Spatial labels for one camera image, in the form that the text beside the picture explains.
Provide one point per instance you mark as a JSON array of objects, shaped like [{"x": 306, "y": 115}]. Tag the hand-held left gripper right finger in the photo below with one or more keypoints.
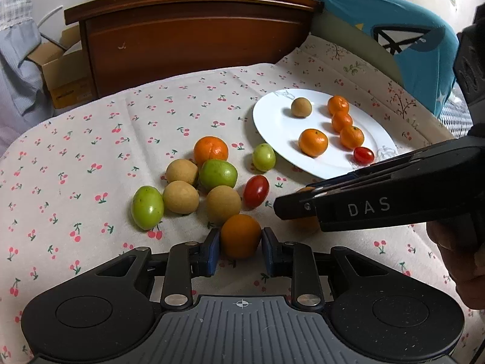
[{"x": 269, "y": 254}]

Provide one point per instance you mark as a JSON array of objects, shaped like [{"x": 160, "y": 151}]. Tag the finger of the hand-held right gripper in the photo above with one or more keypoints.
[
  {"x": 363, "y": 172},
  {"x": 295, "y": 206}
]

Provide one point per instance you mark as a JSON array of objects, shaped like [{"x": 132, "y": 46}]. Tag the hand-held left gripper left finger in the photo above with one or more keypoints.
[{"x": 213, "y": 254}]

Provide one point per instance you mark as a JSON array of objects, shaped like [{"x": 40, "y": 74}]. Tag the red cherry tomato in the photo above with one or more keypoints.
[
  {"x": 256, "y": 190},
  {"x": 363, "y": 155}
]

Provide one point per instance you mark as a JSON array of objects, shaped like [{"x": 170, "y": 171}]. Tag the tan longan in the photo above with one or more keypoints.
[
  {"x": 181, "y": 171},
  {"x": 180, "y": 196},
  {"x": 301, "y": 106},
  {"x": 223, "y": 204}
]

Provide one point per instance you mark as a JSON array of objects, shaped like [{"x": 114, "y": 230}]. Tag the green jujube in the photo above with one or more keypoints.
[
  {"x": 264, "y": 156},
  {"x": 218, "y": 174},
  {"x": 147, "y": 207}
]

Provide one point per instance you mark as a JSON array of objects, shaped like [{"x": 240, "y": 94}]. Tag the white plate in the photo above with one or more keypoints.
[{"x": 280, "y": 121}]

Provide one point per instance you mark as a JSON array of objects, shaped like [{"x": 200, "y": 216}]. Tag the person's right hand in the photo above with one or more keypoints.
[{"x": 466, "y": 265}]

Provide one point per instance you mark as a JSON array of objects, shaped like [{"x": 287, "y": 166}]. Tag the blue checked quilt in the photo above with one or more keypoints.
[{"x": 456, "y": 117}]

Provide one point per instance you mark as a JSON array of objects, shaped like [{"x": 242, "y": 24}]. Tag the grey green cushion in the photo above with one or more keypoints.
[{"x": 341, "y": 30}]

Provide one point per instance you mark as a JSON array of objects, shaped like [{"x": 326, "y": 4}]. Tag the teal printed pillow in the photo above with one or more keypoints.
[{"x": 379, "y": 11}]

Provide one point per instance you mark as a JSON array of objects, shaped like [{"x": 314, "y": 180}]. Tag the brown wooden bed board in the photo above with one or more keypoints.
[{"x": 189, "y": 45}]

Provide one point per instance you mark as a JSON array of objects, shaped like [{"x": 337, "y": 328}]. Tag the open cardboard box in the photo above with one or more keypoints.
[{"x": 64, "y": 79}]

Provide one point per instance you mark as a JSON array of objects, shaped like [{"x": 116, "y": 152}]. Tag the light blue garment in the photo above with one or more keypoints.
[{"x": 15, "y": 83}]

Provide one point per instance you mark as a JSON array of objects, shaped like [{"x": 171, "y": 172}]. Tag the pale checked cloth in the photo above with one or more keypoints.
[{"x": 15, "y": 3}]

